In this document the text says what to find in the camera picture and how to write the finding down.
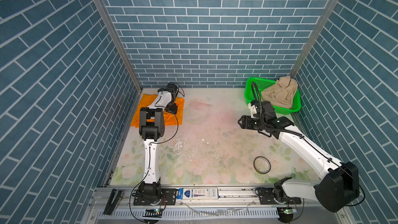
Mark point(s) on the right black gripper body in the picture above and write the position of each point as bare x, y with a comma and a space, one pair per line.
258, 123

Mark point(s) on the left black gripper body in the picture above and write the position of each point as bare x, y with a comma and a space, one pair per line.
170, 108

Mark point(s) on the beige shorts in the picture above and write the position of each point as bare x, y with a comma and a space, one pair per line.
282, 93

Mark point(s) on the green plastic basket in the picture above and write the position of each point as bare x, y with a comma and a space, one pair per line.
255, 85

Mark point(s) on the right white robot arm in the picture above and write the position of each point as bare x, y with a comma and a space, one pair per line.
338, 183

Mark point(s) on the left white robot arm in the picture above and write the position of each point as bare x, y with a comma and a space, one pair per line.
151, 129

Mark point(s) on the white blue paper box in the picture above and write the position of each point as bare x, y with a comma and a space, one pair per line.
197, 193

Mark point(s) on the black folded tool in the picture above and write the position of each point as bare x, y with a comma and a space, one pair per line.
113, 201

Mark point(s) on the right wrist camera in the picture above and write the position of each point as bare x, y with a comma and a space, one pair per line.
253, 108

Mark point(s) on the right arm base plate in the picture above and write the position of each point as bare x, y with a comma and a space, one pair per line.
267, 196

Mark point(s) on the aluminium front rail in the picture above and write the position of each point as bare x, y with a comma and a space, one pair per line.
229, 196

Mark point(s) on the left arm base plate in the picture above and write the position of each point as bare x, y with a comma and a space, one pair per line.
167, 197

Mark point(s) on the white slotted cable duct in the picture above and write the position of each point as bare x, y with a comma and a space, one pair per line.
185, 213

